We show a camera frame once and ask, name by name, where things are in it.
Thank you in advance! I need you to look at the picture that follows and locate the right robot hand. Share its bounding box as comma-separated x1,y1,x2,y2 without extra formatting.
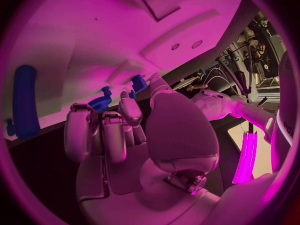
63,71,222,225

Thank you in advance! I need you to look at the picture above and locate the white task board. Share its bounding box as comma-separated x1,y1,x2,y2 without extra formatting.
1,0,248,142

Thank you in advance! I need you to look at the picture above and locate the person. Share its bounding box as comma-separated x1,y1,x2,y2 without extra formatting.
185,83,210,93

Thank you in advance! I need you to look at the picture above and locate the blue block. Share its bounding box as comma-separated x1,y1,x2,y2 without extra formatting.
130,74,149,94

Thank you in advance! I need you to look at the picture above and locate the glowing light bar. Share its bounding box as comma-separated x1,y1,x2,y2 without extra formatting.
231,131,259,186

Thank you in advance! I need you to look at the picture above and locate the black tripod stand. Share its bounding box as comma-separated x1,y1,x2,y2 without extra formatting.
214,41,257,99

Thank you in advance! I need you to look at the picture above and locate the blue peg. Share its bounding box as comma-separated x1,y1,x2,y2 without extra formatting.
101,86,113,99

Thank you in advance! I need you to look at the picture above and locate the blue gear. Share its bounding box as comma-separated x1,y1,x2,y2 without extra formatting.
86,94,112,114

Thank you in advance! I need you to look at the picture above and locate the long blue cylinder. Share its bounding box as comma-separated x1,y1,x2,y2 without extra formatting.
11,64,42,141

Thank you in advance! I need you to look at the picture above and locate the white cable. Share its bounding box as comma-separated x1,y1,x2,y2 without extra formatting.
205,75,246,99
201,67,236,97

